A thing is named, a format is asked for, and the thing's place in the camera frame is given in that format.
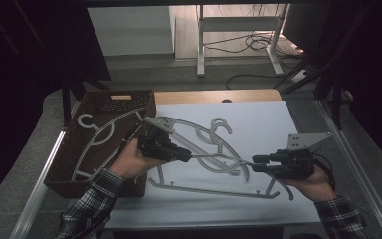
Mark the person's right hand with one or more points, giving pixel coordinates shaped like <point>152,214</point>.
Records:
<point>316,186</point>

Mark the grey plastic clothes hanger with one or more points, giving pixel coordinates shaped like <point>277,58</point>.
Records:
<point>192,123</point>
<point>227,127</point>
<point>125,115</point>
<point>212,191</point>

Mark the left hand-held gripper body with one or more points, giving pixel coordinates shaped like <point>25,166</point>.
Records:
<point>155,146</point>

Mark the white metal desk frame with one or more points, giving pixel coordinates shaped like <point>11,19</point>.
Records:
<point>238,24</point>

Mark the aluminium rail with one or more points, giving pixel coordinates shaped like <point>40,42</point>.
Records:
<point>36,192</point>
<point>361,172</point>

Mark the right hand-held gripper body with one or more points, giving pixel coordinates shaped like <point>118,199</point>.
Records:
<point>293,164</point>

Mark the brown woven basket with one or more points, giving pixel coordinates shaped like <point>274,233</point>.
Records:
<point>79,156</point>

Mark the white cabinet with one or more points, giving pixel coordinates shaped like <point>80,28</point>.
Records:
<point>129,30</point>

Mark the person's left hand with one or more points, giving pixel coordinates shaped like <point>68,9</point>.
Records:
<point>129,161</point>

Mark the white table sheet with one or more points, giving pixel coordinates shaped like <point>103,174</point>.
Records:
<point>262,126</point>

